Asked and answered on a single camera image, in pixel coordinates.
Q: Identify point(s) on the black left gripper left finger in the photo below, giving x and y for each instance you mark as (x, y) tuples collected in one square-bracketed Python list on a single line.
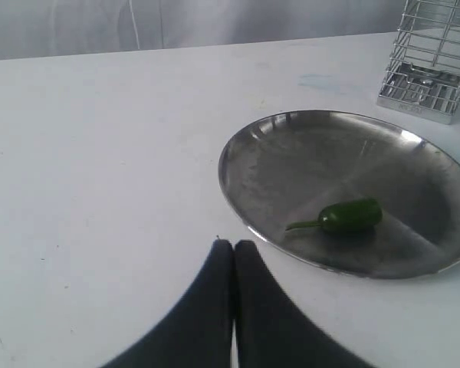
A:
[(197, 332)]

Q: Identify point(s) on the green chili pepper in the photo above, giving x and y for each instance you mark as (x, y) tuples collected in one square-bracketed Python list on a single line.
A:
[(345, 217)]

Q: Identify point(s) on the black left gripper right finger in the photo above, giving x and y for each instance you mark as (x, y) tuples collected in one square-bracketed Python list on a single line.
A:
[(271, 331)]

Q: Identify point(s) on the round stainless steel plate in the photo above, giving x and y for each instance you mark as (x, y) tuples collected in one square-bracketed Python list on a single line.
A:
[(287, 167)]

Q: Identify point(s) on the wire metal utensil holder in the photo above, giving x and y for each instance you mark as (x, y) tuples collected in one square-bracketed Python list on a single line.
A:
[(422, 76)]

